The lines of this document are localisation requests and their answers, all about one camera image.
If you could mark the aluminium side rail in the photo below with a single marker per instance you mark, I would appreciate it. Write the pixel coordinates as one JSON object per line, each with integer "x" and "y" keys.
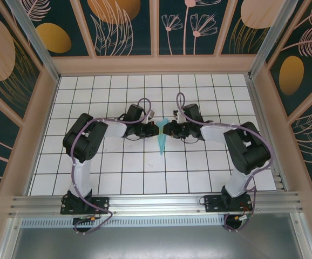
{"x": 256, "y": 108}

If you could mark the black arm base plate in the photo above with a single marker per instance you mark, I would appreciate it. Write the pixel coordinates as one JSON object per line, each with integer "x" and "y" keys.
{"x": 100, "y": 205}
{"x": 212, "y": 203}

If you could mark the aluminium frame post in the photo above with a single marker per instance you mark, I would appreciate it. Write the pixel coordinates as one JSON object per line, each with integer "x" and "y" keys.
{"x": 272, "y": 37}
{"x": 37, "y": 43}

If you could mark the teal cloth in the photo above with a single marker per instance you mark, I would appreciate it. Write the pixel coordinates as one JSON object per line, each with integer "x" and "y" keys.
{"x": 162, "y": 143}

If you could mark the grey metal sheet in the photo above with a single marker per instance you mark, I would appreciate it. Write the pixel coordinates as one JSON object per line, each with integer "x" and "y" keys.
{"x": 156, "y": 244}

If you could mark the aluminium mounting rail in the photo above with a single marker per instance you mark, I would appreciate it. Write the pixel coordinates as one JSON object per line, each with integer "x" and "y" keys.
{"x": 156, "y": 203}

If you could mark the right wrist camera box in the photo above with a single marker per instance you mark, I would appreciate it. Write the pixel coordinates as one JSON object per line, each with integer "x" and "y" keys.
{"x": 179, "y": 116}

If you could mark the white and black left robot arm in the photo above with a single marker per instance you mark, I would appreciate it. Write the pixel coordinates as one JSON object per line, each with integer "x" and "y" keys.
{"x": 84, "y": 137}

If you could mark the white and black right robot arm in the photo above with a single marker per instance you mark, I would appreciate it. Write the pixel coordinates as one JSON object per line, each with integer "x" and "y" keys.
{"x": 246, "y": 148}

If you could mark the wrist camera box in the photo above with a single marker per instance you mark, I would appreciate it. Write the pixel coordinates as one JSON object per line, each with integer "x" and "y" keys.
{"x": 179, "y": 116}
{"x": 151, "y": 114}

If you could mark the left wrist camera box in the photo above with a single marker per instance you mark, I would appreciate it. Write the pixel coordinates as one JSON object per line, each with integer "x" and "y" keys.
{"x": 151, "y": 114}

